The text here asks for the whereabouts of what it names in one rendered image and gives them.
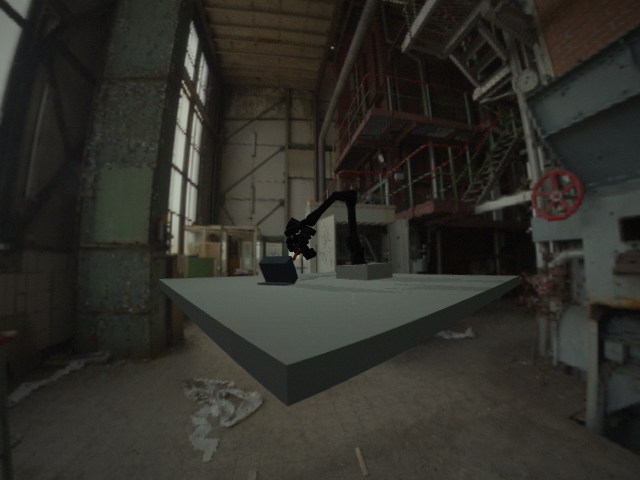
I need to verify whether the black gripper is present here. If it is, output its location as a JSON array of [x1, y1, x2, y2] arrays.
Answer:
[[284, 226, 317, 260]]

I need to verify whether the grey sloped panel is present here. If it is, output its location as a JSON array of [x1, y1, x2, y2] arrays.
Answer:
[[257, 256, 298, 286]]

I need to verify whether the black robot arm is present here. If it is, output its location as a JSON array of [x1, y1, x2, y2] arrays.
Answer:
[[286, 189, 367, 265]]

